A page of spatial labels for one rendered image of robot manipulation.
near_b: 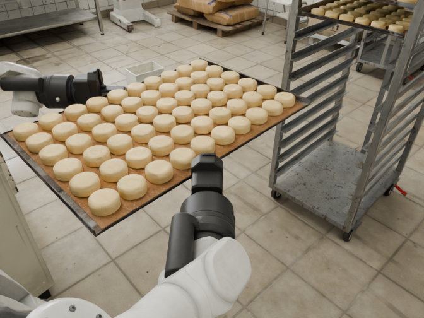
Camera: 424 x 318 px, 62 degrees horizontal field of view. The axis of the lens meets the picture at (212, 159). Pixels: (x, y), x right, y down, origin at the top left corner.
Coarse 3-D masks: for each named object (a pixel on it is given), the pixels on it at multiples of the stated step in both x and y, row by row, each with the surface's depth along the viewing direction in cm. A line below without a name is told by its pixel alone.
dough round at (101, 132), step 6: (96, 126) 75; (102, 126) 75; (108, 126) 75; (114, 126) 75; (96, 132) 73; (102, 132) 73; (108, 132) 73; (114, 132) 74; (96, 138) 73; (102, 138) 73; (108, 138) 73
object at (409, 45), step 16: (416, 16) 110; (416, 32) 112; (400, 64) 119; (400, 80) 122; (384, 112) 130; (384, 128) 133; (368, 160) 144; (368, 176) 149; (352, 208) 160; (352, 224) 167
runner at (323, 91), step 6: (348, 72) 200; (342, 78) 197; (348, 78) 199; (330, 84) 189; (336, 84) 193; (318, 90) 181; (324, 90) 187; (330, 90) 187; (312, 96) 180; (318, 96) 182
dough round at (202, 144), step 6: (198, 138) 71; (204, 138) 71; (210, 138) 71; (192, 144) 70; (198, 144) 70; (204, 144) 70; (210, 144) 70; (198, 150) 69; (204, 150) 69; (210, 150) 69
